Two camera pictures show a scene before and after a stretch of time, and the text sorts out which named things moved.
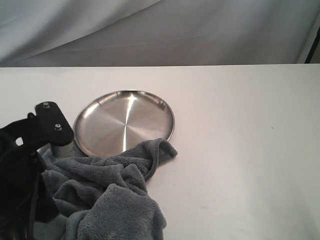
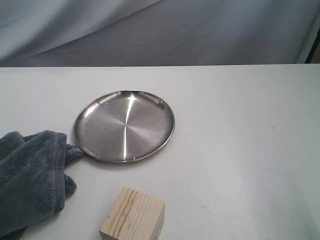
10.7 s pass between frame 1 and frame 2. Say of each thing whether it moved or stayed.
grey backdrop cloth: stayed
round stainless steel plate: stayed
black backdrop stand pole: stayed
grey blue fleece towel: moved
